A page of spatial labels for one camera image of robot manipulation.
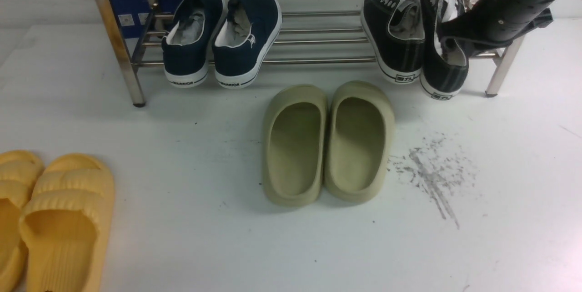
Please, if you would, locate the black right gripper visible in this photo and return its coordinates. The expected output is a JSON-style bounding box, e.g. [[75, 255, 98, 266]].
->
[[438, 0, 555, 54]]

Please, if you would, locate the black canvas sneaker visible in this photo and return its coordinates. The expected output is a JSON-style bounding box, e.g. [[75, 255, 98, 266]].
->
[[360, 0, 426, 85], [420, 0, 468, 101]]

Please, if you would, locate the navy canvas shoe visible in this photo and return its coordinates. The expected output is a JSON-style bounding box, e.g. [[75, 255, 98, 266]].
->
[[161, 0, 226, 89], [211, 0, 282, 89]]

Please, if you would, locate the stainless steel shoe rack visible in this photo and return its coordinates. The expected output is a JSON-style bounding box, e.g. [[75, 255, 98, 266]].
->
[[95, 0, 524, 107]]

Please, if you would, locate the right olive foam slide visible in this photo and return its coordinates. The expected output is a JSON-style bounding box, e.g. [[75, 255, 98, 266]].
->
[[324, 81, 396, 204]]

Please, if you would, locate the olive foam slide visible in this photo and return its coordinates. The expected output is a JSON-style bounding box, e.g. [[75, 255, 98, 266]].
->
[[324, 81, 396, 204], [261, 85, 328, 207]]

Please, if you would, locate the left olive foam slide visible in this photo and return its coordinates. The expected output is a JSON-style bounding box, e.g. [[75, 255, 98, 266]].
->
[[261, 85, 328, 207]]

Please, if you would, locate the right yellow ridged slipper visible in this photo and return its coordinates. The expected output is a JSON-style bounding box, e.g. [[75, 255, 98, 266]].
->
[[19, 153, 115, 292]]

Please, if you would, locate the yellow ridged slipper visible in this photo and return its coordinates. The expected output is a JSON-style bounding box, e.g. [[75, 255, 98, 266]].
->
[[19, 153, 115, 292], [0, 150, 44, 292]]

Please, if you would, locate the left yellow ridged slipper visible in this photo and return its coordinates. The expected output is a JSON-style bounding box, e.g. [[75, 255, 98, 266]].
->
[[0, 150, 44, 292]]

